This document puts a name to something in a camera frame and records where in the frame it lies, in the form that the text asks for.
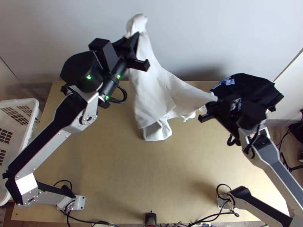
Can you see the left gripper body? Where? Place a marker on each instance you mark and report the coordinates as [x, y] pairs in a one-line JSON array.
[[138, 64]]

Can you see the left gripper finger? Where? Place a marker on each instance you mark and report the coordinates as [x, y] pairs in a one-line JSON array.
[[133, 46]]

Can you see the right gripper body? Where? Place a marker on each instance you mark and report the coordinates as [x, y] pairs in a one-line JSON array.
[[223, 112]]

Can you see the white t-shirt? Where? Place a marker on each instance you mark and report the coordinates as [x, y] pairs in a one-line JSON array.
[[156, 94]]

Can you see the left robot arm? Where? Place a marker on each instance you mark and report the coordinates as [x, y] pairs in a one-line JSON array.
[[47, 141]]

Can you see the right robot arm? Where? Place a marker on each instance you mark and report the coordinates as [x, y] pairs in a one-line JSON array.
[[272, 160]]

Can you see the dark t-shirt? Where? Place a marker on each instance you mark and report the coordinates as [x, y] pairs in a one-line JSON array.
[[255, 87]]

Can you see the white laundry basket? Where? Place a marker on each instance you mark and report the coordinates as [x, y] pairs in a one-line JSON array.
[[16, 118]]

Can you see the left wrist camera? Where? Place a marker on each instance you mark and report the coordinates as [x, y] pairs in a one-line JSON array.
[[106, 50]]

